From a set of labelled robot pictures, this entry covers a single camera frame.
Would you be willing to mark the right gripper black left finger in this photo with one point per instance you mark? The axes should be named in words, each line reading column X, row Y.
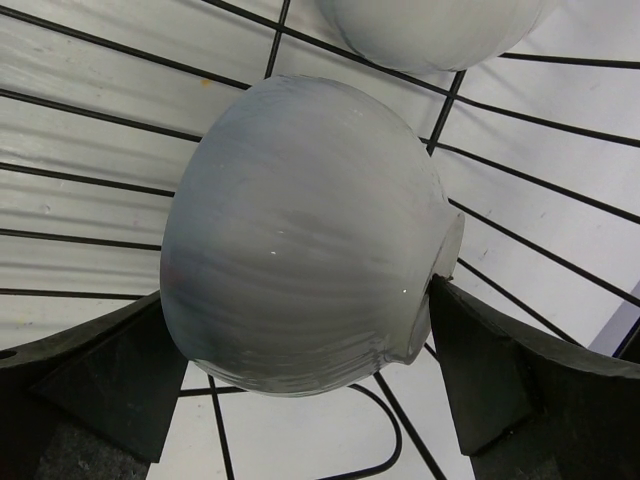
column 91, row 402

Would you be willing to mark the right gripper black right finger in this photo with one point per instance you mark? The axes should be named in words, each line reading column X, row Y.
column 527, row 405

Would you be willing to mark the grey white bowl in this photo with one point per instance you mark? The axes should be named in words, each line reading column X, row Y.
column 418, row 37

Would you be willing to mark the black wire dish rack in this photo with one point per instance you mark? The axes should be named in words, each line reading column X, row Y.
column 103, row 102

